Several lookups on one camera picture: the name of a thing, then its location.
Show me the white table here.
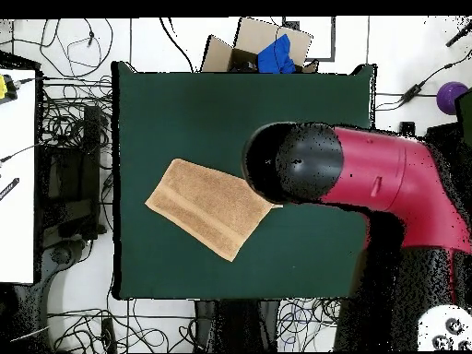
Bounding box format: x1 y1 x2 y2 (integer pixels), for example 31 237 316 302
0 67 38 285

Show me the purple ball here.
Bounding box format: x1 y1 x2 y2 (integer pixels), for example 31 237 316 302
436 81 470 116

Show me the dark green draped cloth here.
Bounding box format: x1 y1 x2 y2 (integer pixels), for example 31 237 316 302
454 89 472 148

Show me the black cable tangle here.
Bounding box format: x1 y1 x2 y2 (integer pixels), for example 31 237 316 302
39 75 112 152

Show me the black bar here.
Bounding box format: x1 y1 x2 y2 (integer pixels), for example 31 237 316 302
0 177 20 202

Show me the orange terry towel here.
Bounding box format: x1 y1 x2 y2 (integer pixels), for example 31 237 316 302
144 158 284 263

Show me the black rod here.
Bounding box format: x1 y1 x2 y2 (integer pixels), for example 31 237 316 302
444 21 472 48

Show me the brown cardboard box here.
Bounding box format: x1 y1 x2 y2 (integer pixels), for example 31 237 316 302
200 17 320 74

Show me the black power strip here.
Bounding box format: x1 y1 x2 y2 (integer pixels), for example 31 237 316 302
100 317 117 353

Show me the black power adapter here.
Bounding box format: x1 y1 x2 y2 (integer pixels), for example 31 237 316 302
399 82 426 105

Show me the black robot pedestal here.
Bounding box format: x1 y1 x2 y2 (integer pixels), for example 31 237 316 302
194 299 281 353

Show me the black equipment stand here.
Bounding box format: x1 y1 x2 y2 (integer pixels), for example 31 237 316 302
36 104 103 241

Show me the black floor frame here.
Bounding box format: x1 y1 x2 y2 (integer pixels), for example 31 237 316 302
281 16 336 63

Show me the yellow black tool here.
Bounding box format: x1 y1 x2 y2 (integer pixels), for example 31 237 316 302
0 74 18 101

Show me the dark green table cloth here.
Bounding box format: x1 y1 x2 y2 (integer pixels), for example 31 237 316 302
111 61 378 301

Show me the blue cloth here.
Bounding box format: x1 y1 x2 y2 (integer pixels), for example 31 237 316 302
256 33 297 74

